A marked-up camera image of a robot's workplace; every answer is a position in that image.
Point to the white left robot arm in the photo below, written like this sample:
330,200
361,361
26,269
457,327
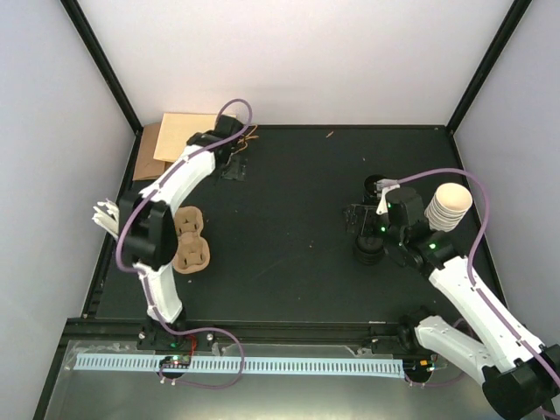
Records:
147,242

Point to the white slotted cable duct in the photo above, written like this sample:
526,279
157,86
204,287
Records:
232,365

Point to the stack of white paper cups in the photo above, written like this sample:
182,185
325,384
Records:
448,206

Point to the flat brown paper bag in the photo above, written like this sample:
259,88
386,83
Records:
146,166

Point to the cream paper bag with handles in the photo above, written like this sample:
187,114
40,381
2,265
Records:
176,129

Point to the black coffee cup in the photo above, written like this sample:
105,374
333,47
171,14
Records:
371,191

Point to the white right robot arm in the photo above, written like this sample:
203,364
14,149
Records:
516,371

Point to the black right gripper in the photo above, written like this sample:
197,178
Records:
356,210

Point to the brown cardboard cup carrier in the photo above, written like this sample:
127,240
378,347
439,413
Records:
193,252

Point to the white stirrers in holder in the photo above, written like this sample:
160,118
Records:
106,216

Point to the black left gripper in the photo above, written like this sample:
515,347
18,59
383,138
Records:
238,171

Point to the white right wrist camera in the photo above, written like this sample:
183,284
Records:
382,188

